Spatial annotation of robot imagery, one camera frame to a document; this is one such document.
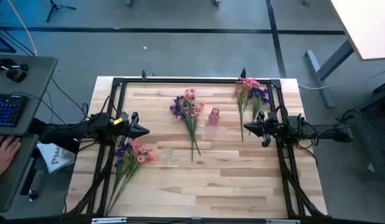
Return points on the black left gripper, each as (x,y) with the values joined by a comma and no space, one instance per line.
(127,130)

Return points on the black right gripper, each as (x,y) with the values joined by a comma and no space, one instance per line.
(271,130)

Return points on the pink artificial flower stem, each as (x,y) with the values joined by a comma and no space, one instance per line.
(246,83)
(142,151)
(189,93)

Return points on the clear glass vase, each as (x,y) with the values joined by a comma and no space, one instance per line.
(168,151)

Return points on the pink glass vase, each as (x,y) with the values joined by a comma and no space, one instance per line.
(214,119)

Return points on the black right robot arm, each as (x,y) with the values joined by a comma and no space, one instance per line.
(322,130)

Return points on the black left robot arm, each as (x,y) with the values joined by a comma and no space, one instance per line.
(74,132)

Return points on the black table clamp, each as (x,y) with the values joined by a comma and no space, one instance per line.
(243,74)
(144,75)

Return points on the white printed bag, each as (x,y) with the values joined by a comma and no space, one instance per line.
(55,158)

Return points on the gray desk leg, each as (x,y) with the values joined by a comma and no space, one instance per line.
(335,59)

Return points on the black desk leg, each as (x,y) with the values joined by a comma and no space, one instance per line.
(30,177)

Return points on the gray side desk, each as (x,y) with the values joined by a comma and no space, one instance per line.
(33,77)

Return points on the dark gray cart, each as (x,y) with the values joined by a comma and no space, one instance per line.
(378,99)

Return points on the black backlit keyboard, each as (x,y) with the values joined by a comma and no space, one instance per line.
(8,110)

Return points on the person's hand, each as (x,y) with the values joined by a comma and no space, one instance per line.
(4,152)

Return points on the black desk device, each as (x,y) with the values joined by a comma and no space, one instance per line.
(15,74)

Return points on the white desk top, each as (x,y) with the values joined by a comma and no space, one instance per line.
(366,25)

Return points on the black tripod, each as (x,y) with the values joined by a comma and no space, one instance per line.
(54,5)

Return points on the computer monitor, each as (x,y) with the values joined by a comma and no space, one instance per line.
(1,45)

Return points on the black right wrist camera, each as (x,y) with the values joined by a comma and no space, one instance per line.
(272,117)

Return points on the left wrist camera yellow tag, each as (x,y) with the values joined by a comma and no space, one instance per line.
(123,117)

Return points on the black metal table frame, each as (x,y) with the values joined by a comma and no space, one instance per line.
(179,80)

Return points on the silver metal bracket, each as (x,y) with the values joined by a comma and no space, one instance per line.
(108,220)
(282,221)

